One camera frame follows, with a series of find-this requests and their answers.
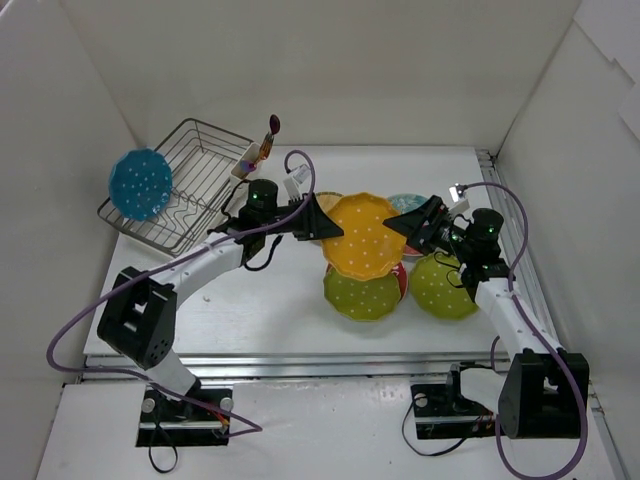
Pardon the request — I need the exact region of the green polka dot bowl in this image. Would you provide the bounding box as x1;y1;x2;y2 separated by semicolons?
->
322;269;404;324
409;252;478;320

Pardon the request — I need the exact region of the yellow polka dot bowl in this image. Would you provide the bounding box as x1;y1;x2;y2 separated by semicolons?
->
322;192;406;281

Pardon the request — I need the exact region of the blue polka dot bowl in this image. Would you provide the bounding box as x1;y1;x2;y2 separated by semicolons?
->
108;148;173;221

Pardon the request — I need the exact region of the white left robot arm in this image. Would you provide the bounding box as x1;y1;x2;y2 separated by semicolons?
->
97;180;344;420

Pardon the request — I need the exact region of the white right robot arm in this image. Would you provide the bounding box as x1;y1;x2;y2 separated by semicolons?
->
383;196;589;439

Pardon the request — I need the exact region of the woven bamboo pattern plate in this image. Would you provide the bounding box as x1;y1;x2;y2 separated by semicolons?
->
315;191;343;213

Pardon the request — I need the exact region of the red plate with teal flower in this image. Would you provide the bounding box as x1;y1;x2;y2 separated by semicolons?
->
324;244;424;301

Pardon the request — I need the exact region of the white cutlery holder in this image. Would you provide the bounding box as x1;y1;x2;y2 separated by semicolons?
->
229;142;260;187

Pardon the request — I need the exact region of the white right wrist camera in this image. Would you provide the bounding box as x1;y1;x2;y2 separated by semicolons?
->
449;183;470;215

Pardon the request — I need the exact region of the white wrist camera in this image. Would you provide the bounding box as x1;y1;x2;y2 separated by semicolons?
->
283;165;311;201
449;183;470;215

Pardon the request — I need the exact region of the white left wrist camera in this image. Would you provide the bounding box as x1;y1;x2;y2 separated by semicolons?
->
283;165;311;201

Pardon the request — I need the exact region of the aluminium right side rail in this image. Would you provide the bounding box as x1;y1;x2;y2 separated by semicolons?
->
475;148;630;479

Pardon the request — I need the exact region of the aluminium rail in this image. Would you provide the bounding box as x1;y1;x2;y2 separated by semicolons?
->
475;148;630;479
82;352;516;384

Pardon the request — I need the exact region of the metal wire dish rack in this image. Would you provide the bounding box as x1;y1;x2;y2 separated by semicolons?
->
97;118;252;257

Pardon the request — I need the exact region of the aluminium front rail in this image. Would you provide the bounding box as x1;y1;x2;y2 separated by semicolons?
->
82;352;516;384

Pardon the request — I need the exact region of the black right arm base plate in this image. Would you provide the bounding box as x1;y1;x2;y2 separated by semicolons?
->
400;361;506;458

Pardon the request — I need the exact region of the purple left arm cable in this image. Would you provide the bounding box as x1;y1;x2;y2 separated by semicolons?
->
45;148;319;436

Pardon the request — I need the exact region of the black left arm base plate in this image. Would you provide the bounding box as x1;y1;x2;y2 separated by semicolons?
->
135;388;230;475

